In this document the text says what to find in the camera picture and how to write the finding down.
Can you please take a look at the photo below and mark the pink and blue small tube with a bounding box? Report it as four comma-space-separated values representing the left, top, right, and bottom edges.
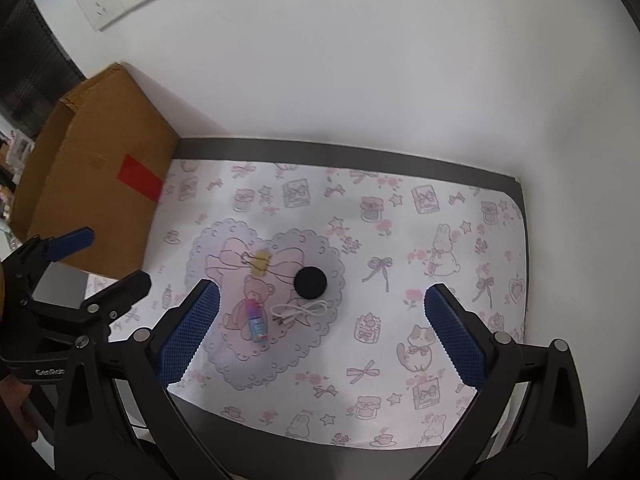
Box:
246, 299, 271, 343

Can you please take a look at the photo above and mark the brown cardboard box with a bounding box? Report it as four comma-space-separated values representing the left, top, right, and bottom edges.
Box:
9, 62, 180, 277

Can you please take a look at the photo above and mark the yellow binder clip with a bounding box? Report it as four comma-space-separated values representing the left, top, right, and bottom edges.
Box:
240, 250, 275, 277

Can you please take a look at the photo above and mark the white cable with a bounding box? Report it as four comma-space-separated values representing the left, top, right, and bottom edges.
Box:
270, 300, 330, 328

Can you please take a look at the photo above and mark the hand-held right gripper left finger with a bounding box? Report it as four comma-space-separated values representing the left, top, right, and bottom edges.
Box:
52, 280, 233, 480

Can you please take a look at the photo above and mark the black window blind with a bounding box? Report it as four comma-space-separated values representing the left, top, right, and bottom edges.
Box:
0, 0, 87, 138

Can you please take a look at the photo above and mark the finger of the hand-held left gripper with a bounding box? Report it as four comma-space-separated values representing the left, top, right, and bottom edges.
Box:
80, 270, 152, 341
0, 227, 95, 311

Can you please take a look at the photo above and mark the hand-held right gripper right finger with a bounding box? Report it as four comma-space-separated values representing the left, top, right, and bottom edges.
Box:
410, 284, 588, 480

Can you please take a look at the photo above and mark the small black round disc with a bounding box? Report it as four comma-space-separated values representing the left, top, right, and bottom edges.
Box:
293, 266, 328, 301

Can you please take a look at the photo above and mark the pink printed table mat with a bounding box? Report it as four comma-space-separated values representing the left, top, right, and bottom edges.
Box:
85, 159, 528, 448

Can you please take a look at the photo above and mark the person's left hand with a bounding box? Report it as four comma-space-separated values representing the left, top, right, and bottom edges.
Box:
0, 375, 38, 443

